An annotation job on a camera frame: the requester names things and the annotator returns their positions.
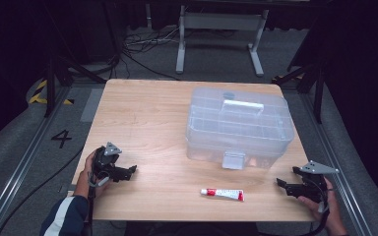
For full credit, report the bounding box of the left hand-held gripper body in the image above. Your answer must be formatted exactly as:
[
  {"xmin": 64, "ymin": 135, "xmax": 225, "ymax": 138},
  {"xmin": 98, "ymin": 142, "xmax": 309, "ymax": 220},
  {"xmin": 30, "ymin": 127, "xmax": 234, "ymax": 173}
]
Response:
[{"xmin": 92, "ymin": 142, "xmax": 127, "ymax": 185}]

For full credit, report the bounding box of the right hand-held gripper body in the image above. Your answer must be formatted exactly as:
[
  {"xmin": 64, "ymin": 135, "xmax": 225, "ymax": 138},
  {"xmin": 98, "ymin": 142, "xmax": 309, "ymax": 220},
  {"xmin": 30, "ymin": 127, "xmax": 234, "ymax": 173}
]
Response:
[{"xmin": 291, "ymin": 160, "xmax": 341, "ymax": 205}]

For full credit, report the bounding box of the red and white tube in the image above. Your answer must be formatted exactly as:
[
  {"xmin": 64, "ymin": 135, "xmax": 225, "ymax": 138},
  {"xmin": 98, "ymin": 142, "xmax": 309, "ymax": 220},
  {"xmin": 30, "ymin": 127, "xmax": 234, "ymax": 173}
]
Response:
[{"xmin": 200, "ymin": 188, "xmax": 245, "ymax": 202}]

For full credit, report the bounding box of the clear plastic storage box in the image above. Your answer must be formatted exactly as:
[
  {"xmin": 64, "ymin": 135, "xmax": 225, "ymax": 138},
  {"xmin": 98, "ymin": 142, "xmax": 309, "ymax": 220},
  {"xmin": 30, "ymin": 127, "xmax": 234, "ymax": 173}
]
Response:
[{"xmin": 185, "ymin": 86, "xmax": 295, "ymax": 171}]

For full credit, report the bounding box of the person's left hand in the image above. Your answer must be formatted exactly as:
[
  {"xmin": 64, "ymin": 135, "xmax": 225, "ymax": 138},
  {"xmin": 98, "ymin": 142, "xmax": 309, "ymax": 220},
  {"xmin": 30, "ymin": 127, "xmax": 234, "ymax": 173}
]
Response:
[{"xmin": 73, "ymin": 149, "xmax": 112, "ymax": 200}]

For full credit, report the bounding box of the person's right hand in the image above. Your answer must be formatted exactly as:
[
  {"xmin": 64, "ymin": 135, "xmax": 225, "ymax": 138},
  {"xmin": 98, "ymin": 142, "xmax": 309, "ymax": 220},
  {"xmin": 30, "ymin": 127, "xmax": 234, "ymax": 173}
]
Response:
[{"xmin": 296, "ymin": 178, "xmax": 343, "ymax": 230}]

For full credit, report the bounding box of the grey floor tape patch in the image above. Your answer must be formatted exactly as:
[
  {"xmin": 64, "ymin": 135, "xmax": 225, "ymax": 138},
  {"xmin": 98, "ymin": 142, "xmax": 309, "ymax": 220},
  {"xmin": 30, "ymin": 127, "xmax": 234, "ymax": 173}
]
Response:
[{"xmin": 80, "ymin": 88, "xmax": 105, "ymax": 123}]

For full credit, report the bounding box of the black tripod stand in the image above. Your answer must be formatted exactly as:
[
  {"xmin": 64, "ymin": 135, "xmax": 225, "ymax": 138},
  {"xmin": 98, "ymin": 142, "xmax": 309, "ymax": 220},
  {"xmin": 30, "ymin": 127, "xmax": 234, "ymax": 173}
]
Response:
[
  {"xmin": 272, "ymin": 48, "xmax": 330, "ymax": 125},
  {"xmin": 43, "ymin": 48, "xmax": 107, "ymax": 118}
]

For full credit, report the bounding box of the yellow and black floor tape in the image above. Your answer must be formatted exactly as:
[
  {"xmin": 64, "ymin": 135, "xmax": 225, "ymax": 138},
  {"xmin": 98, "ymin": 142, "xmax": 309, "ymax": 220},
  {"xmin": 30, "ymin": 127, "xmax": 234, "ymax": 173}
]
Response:
[{"xmin": 29, "ymin": 79, "xmax": 75, "ymax": 106}]

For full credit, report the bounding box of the right hand-held gripper cable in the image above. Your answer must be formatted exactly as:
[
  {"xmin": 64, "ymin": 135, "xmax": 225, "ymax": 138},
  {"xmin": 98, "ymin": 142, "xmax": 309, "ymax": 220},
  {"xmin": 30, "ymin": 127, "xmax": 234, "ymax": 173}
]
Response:
[{"xmin": 306, "ymin": 201, "xmax": 331, "ymax": 236}]

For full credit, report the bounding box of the hand-held gripper cable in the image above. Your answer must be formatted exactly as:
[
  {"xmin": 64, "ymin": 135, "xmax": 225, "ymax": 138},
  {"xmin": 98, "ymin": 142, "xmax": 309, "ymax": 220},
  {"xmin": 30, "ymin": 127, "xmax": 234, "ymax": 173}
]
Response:
[
  {"xmin": 306, "ymin": 201, "xmax": 331, "ymax": 236},
  {"xmin": 84, "ymin": 173, "xmax": 111, "ymax": 236}
]

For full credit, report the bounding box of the aluminium floor rail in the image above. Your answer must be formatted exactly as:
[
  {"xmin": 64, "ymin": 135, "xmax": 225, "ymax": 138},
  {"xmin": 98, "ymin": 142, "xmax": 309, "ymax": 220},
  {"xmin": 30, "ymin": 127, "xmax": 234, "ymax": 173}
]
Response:
[
  {"xmin": 0, "ymin": 87, "xmax": 72, "ymax": 236},
  {"xmin": 299, "ymin": 92, "xmax": 373, "ymax": 236}
]

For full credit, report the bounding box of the left hand-held gripper cable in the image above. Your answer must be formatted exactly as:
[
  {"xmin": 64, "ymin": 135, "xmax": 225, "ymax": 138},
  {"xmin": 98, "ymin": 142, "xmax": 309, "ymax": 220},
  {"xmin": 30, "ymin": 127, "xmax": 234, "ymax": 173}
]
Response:
[{"xmin": 84, "ymin": 173, "xmax": 111, "ymax": 236}]

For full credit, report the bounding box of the black floor cable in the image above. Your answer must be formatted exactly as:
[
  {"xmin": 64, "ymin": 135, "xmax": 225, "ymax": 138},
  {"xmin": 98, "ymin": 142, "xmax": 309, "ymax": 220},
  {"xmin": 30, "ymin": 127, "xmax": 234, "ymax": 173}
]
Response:
[{"xmin": 0, "ymin": 147, "xmax": 85, "ymax": 236}]

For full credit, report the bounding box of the bundle of floor cables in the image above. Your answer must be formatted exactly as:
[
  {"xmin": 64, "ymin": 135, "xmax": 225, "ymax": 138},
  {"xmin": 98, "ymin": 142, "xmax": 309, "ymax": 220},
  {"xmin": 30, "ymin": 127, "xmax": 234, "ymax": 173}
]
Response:
[{"xmin": 122, "ymin": 28, "xmax": 181, "ymax": 53}]

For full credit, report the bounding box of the grey metal table frame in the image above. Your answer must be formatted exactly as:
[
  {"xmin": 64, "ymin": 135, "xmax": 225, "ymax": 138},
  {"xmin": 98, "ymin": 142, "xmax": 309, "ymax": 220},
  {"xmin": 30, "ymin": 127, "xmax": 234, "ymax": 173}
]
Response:
[{"xmin": 175, "ymin": 4, "xmax": 270, "ymax": 78}]

